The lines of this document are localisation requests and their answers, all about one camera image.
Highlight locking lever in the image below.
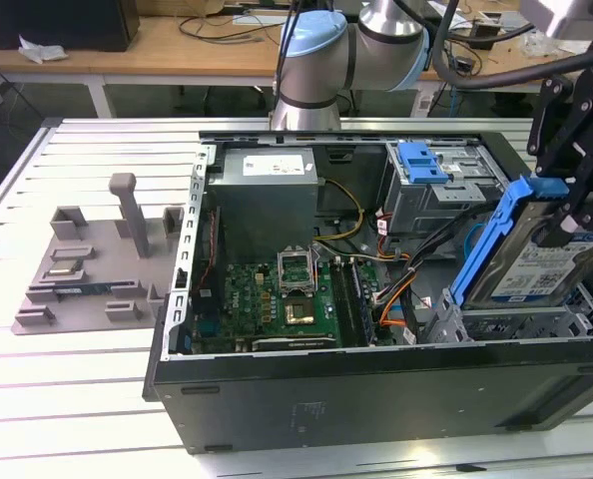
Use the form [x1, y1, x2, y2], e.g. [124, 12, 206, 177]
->
[310, 242, 324, 298]

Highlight small black box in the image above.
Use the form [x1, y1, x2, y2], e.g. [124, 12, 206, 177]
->
[468, 22, 507, 51]

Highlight black sleeved cable bundle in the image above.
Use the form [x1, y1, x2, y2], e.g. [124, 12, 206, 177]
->
[398, 197, 507, 345]

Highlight white paper sheet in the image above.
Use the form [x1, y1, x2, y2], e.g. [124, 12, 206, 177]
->
[232, 13, 291, 27]

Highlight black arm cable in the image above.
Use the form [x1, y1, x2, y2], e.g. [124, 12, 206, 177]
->
[271, 0, 307, 121]

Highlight grey optical drive cage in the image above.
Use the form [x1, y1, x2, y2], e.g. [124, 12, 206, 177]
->
[380, 140, 517, 239]

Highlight black graphics card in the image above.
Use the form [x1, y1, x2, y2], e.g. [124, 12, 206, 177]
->
[249, 334, 337, 353]

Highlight black computer tower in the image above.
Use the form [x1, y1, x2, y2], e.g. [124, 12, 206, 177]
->
[0, 0, 142, 53]

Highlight crumpled white paper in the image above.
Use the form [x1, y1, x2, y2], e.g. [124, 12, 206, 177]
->
[16, 33, 71, 65]

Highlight silver CPU chip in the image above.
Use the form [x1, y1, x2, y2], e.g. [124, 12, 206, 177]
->
[46, 258, 83, 278]

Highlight brown cardboard piece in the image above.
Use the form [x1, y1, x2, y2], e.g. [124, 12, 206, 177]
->
[176, 0, 228, 16]

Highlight grey parts rack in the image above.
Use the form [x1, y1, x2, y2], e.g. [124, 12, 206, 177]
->
[9, 172, 188, 336]

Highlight orange wire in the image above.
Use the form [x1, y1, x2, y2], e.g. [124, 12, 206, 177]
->
[375, 276, 412, 330]

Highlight hard disk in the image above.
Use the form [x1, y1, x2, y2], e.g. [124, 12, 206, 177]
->
[448, 175, 593, 308]

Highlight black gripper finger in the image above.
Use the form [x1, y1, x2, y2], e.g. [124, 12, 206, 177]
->
[540, 107, 593, 246]
[526, 77, 575, 177]

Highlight grey power supply unit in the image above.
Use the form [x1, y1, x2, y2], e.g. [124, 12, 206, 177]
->
[206, 147, 327, 250]

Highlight grey metal disk bay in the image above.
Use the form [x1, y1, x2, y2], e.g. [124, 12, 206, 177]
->
[423, 288, 593, 345]

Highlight black case fan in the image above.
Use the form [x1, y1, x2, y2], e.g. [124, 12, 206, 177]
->
[190, 207, 224, 313]

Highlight blue data wire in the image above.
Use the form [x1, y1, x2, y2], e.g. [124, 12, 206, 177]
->
[463, 222, 487, 265]

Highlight metal socket cover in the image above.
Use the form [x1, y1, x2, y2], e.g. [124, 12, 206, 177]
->
[275, 247, 318, 296]

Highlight clear plastic bag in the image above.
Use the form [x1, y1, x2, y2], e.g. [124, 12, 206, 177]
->
[520, 33, 592, 57]

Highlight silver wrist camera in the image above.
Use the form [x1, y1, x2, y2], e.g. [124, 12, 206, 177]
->
[519, 0, 593, 40]

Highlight wooden desk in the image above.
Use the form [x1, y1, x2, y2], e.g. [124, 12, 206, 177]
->
[0, 0, 593, 120]

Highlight green motherboard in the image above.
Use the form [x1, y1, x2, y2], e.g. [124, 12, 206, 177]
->
[224, 253, 402, 350]

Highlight yellow wire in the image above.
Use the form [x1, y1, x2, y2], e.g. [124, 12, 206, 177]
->
[313, 178, 365, 245]

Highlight red and black fan wire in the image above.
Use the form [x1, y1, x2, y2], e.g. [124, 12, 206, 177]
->
[196, 209, 221, 295]

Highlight black PC case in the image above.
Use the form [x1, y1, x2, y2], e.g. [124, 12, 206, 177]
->
[141, 117, 593, 455]

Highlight blue plastic drive latch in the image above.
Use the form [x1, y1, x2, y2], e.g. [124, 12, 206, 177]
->
[396, 142, 450, 185]

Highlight CPU socket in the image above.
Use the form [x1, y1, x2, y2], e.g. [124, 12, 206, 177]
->
[282, 295, 323, 326]

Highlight thick black hose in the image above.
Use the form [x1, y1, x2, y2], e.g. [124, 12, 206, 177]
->
[428, 0, 593, 92]

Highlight green RAM stick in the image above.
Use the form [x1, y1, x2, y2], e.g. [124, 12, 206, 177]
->
[348, 258, 377, 345]
[50, 283, 113, 297]

